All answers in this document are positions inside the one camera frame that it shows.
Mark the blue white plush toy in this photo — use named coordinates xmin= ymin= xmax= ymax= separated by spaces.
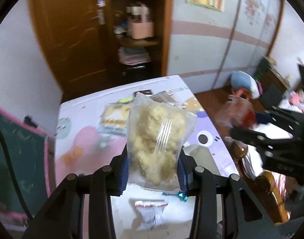
xmin=230 ymin=71 xmax=260 ymax=99

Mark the beige wafer packet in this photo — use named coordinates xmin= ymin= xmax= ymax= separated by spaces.
xmin=150 ymin=90 xmax=183 ymax=109

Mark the clear bag of yellow snacks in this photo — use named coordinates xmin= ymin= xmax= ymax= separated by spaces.
xmin=127 ymin=93 xmax=197 ymax=192

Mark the green snack packet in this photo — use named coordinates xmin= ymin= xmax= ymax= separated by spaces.
xmin=117 ymin=98 xmax=134 ymax=104

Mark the folded towels stack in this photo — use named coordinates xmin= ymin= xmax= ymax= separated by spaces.
xmin=118 ymin=47 xmax=151 ymax=65

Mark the red white snack packet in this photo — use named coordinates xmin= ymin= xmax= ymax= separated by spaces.
xmin=134 ymin=200 xmax=168 ymax=231

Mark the pink small stool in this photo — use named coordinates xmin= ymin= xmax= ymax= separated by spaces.
xmin=231 ymin=87 xmax=252 ymax=101

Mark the dark brown snack packet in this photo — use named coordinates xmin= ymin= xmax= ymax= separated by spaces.
xmin=134 ymin=90 xmax=153 ymax=97

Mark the red snack bag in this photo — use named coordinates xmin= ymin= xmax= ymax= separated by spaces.
xmin=215 ymin=95 xmax=256 ymax=129

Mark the wooden bed post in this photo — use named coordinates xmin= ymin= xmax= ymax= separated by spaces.
xmin=229 ymin=140 xmax=290 ymax=224

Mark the green chalkboard pink frame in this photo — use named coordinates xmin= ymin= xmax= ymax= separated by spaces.
xmin=0 ymin=108 xmax=51 ymax=217

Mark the cartoon print tablecloth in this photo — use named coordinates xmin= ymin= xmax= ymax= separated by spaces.
xmin=55 ymin=75 xmax=237 ymax=238

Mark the wooden shelf unit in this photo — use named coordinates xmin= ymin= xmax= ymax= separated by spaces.
xmin=104 ymin=0 xmax=172 ymax=84

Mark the pink storage basket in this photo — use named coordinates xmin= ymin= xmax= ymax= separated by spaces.
xmin=127 ymin=2 xmax=154 ymax=40

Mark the brown wooden door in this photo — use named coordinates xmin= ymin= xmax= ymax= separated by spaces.
xmin=29 ymin=0 xmax=108 ymax=94

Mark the yellow white snack packet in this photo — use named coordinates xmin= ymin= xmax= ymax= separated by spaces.
xmin=98 ymin=103 xmax=131 ymax=135

